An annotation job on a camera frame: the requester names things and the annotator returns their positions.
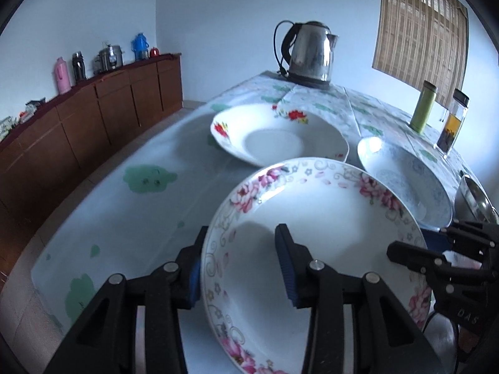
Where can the brown wooden sideboard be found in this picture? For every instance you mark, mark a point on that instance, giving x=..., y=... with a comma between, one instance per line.
x=44, y=159

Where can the pink floral rimmed plate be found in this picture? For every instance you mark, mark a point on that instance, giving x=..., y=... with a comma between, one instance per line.
x=344, y=216

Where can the steel rice cooker pot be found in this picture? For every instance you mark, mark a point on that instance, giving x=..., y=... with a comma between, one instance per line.
x=108, y=59

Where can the dark steel thermos flask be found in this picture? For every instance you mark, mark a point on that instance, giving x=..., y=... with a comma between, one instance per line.
x=78, y=64

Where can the pink thermos flask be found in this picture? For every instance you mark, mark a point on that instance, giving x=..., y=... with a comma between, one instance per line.
x=61, y=74

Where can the stainless steel bowl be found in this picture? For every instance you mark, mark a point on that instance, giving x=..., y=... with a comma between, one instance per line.
x=472, y=204

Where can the blue water jug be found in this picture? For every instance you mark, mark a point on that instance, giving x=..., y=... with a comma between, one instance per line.
x=140, y=47

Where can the stainless steel electric kettle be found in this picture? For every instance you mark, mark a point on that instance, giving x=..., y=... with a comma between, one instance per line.
x=307, y=53

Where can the cloud print tablecloth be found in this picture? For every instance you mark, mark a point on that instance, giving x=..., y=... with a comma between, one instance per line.
x=155, y=201

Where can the bamboo window blind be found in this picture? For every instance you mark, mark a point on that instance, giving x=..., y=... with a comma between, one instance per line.
x=424, y=40

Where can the glass tea bottle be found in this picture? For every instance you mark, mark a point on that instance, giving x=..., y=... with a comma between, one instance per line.
x=456, y=114

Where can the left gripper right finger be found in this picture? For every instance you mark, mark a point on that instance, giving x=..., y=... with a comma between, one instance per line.
x=294, y=260

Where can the small red container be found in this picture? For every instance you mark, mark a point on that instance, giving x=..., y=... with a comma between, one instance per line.
x=154, y=52

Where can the red flower white plate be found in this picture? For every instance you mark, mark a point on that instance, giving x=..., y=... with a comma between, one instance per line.
x=265, y=134

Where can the clutter on sideboard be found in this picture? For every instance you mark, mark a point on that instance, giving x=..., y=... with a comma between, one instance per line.
x=8, y=124

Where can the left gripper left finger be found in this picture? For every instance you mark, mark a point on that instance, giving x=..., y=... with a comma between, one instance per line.
x=187, y=287

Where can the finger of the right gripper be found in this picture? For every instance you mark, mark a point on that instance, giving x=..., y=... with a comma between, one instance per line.
x=474, y=240
x=416, y=259

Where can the green thermos bottle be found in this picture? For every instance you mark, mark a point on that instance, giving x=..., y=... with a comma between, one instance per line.
x=423, y=108

